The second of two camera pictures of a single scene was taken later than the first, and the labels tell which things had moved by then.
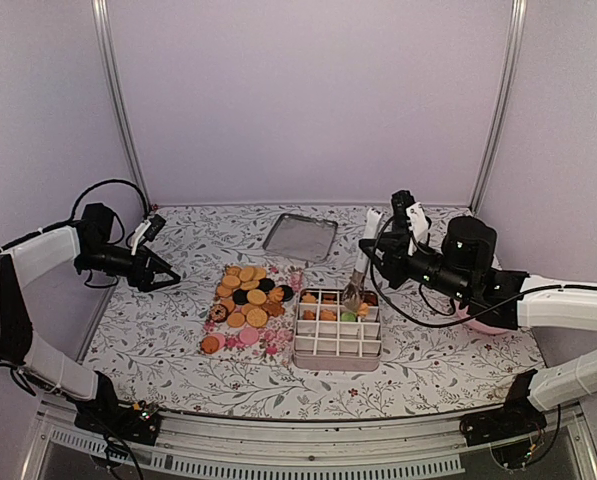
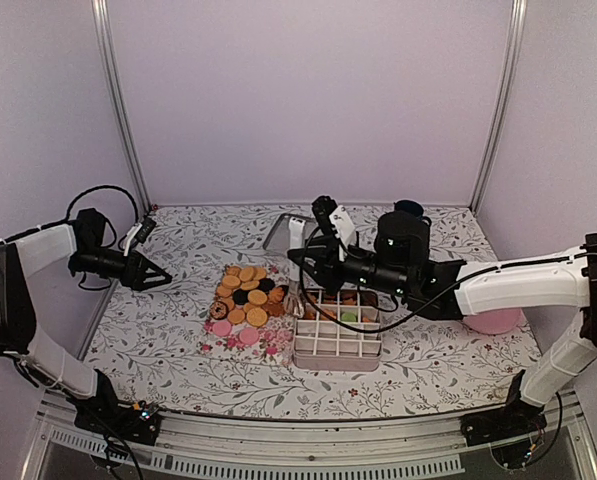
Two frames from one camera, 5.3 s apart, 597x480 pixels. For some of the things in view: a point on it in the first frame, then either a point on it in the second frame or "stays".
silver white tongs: [353, 291] to [295, 294]
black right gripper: [394, 251] to [325, 261]
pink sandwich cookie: [249, 335] stays
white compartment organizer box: [330, 336] stays
